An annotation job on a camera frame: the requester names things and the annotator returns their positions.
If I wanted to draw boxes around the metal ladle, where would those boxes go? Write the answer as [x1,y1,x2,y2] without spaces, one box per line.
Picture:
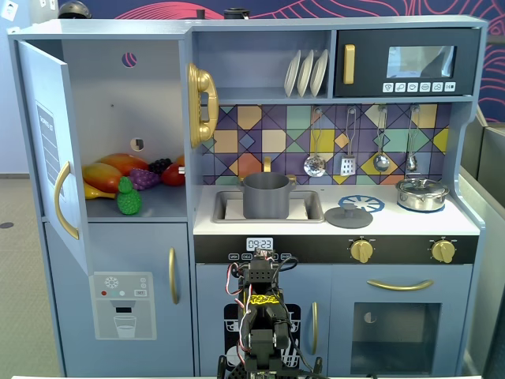
[372,105,391,173]

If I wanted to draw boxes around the green toy pineapple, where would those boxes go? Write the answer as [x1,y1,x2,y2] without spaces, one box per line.
[117,176,143,216]

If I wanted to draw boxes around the freezer door with dispenser print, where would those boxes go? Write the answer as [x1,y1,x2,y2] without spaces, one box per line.
[43,221,189,378]

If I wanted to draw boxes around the steel cooking pot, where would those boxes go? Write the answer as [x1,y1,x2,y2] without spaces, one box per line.
[395,186,451,212]

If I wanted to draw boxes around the gold toy telephone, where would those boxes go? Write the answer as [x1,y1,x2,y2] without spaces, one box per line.
[186,62,220,149]

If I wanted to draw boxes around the blue-gray toy kitchen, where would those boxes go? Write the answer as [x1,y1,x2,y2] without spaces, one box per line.
[6,14,490,378]

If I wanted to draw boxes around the purple toy grapes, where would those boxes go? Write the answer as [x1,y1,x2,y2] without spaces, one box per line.
[129,168,162,192]

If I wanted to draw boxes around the dark toy grapes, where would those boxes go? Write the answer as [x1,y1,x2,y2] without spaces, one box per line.
[148,157,174,175]

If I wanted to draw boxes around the black camera cable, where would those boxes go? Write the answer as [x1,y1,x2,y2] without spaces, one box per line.
[275,255,321,378]

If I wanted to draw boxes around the metal slotted spatula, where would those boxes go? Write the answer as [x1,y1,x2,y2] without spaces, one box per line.
[339,107,361,178]

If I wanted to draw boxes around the orange-red toy mango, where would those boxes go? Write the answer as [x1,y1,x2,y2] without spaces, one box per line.
[96,152,150,177]

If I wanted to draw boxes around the dark helmet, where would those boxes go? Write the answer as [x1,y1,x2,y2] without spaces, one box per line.
[58,0,92,20]

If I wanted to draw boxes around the gray pot lid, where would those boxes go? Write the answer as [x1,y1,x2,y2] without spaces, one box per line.
[324,197,374,229]

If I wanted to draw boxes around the red toy tomato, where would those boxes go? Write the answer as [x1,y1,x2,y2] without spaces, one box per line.
[160,163,186,187]

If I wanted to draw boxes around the gold stove knob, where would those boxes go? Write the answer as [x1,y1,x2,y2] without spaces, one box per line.
[350,239,375,265]
[430,239,456,265]

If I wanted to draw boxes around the fridge door with shopping list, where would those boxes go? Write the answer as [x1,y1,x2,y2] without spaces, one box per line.
[16,39,95,277]

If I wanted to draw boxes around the gray toy sink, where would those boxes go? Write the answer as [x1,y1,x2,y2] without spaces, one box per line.
[212,189,325,224]

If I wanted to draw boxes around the yellow toy banana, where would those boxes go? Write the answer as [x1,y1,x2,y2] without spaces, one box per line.
[84,183,118,201]

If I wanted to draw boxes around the white toy plate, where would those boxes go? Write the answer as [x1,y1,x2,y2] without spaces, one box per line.
[309,49,329,98]
[283,49,303,98]
[296,49,316,98]

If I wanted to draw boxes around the oven door with window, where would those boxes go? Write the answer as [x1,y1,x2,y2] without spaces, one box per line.
[331,265,473,376]

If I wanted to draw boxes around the metal skimmer spoon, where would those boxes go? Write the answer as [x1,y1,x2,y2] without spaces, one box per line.
[302,106,327,178]

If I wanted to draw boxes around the steel pot lid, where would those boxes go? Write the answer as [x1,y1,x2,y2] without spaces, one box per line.
[396,177,450,195]

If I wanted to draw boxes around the yellow-red toy mango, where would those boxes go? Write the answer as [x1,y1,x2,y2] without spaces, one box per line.
[81,162,126,194]

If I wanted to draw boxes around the dishwasher door with black print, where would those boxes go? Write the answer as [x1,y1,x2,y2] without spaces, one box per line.
[196,263,332,376]

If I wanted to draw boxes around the gray toy pot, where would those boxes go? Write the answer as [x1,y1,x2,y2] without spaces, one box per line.
[238,172,297,220]

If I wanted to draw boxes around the black microwave door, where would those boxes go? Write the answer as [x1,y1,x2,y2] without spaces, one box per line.
[334,28,481,98]

